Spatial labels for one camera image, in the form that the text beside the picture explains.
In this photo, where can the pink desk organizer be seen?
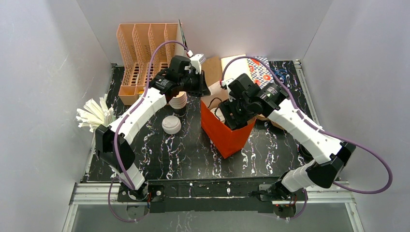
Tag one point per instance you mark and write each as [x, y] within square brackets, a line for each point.
[137, 42]

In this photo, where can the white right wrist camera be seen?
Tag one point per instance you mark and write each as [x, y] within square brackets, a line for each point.
[224, 83]

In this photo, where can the blue rubber bands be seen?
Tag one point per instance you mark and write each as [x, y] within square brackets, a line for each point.
[281, 74]

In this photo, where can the cream paper bag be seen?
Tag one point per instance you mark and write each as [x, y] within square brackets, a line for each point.
[236, 68]

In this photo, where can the brown pulp cup carrier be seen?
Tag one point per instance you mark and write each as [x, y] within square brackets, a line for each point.
[272, 118]

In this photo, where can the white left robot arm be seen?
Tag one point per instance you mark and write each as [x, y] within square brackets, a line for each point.
[113, 141]

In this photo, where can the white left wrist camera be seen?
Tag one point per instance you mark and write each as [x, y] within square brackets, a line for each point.
[197, 61]

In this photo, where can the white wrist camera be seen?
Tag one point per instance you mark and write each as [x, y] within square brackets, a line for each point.
[197, 61]
[224, 83]

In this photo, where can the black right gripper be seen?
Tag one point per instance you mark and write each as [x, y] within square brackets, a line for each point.
[233, 114]

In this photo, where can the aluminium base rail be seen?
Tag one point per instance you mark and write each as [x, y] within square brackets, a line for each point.
[103, 193]

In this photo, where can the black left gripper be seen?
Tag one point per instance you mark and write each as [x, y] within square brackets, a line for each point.
[201, 84]

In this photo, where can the white wrapped straws bundle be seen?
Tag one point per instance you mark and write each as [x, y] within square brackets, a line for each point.
[94, 114]

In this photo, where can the blue checkered paper bag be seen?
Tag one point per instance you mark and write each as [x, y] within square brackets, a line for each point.
[259, 73]

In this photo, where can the stack of white paper cups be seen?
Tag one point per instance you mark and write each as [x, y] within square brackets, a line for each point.
[179, 101]

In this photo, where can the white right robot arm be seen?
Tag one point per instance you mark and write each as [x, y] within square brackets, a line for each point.
[330, 155]

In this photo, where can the white plastic cup lid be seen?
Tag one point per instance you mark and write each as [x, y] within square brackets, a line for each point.
[218, 114]

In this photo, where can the orange paper bag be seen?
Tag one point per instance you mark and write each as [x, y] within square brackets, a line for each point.
[226, 141]

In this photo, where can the white lid stack upper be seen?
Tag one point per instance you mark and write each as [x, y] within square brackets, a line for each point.
[171, 125]

